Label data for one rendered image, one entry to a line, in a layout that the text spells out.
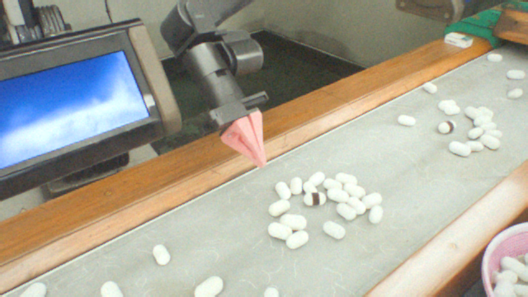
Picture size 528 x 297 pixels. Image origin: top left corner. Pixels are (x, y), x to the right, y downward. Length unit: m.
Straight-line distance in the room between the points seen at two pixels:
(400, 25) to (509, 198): 1.91
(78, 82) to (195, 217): 0.43
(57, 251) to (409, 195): 0.53
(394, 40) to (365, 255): 2.08
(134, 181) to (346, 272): 0.35
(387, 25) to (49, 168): 2.45
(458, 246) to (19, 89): 0.55
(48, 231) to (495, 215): 0.63
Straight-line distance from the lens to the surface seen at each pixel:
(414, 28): 2.56
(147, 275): 0.63
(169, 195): 0.72
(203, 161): 0.77
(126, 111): 0.30
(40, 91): 0.29
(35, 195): 1.28
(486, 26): 1.43
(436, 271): 0.62
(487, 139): 0.93
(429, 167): 0.84
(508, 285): 0.67
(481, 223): 0.71
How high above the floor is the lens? 1.21
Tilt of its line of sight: 34 degrees down
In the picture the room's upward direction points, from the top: straight up
